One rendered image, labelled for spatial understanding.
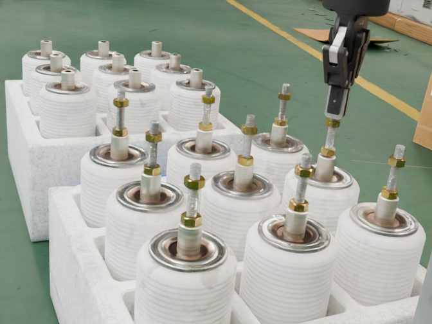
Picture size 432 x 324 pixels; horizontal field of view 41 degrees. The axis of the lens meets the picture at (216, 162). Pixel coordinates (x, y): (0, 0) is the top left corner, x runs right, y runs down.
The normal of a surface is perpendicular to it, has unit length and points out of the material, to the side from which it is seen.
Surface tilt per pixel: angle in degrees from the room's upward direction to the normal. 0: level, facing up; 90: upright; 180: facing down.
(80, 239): 0
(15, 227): 0
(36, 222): 90
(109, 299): 0
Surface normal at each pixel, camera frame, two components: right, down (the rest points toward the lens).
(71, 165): 0.40, 0.39
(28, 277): 0.10, -0.92
